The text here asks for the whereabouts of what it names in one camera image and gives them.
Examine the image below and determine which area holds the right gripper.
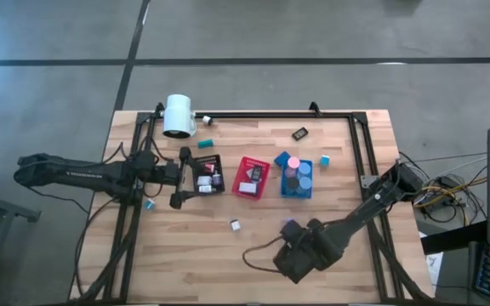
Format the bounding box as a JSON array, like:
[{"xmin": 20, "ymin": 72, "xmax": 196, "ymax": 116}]
[{"xmin": 272, "ymin": 218, "xmax": 345, "ymax": 285}]

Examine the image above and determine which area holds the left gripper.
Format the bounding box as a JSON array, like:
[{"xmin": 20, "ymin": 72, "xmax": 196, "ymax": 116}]
[{"xmin": 159, "ymin": 146, "xmax": 201, "ymax": 211}]

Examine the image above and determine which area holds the blue plastic basket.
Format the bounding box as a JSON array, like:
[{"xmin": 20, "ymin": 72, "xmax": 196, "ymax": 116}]
[{"xmin": 279, "ymin": 157, "xmax": 314, "ymax": 200}]

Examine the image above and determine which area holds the pink-capped hourglass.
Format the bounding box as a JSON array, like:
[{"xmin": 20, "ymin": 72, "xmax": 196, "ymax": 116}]
[{"xmin": 286, "ymin": 156, "xmax": 302, "ymax": 178}]

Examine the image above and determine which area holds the dark blue box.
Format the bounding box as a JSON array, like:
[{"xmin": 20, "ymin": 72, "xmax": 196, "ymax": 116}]
[{"xmin": 273, "ymin": 150, "xmax": 292, "ymax": 168}]

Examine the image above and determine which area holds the black plastic basket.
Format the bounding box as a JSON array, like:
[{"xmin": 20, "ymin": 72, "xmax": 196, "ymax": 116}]
[{"xmin": 191, "ymin": 154, "xmax": 226, "ymax": 197}]

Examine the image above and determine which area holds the red plastic basket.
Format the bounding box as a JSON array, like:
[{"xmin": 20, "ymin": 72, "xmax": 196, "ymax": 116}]
[{"xmin": 231, "ymin": 156, "xmax": 272, "ymax": 201}]

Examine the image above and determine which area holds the white cylinder lamp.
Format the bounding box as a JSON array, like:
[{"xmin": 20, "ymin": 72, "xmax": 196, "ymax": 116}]
[{"xmin": 162, "ymin": 93, "xmax": 197, "ymax": 139}]

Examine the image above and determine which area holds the white paper on floor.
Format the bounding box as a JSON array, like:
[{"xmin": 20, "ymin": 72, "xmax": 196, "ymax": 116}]
[{"xmin": 424, "ymin": 252, "xmax": 444, "ymax": 284}]

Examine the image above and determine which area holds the black desk foot bar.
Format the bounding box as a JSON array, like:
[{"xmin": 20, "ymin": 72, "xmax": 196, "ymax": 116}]
[{"xmin": 419, "ymin": 220, "xmax": 488, "ymax": 255}]

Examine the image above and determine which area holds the grey metal stand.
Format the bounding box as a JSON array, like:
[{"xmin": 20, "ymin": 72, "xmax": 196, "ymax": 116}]
[{"xmin": 0, "ymin": 185, "xmax": 42, "ymax": 306}]

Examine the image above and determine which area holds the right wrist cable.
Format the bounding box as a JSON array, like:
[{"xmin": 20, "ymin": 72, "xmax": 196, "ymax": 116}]
[{"xmin": 242, "ymin": 235, "xmax": 288, "ymax": 274}]

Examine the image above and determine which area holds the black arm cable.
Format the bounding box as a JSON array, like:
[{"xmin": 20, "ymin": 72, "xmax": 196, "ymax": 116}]
[{"xmin": 73, "ymin": 197, "xmax": 118, "ymax": 298}]

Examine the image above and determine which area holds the floor cable bundle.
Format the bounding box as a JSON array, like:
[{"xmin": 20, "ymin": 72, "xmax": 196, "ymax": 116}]
[{"xmin": 397, "ymin": 150, "xmax": 490, "ymax": 224}]

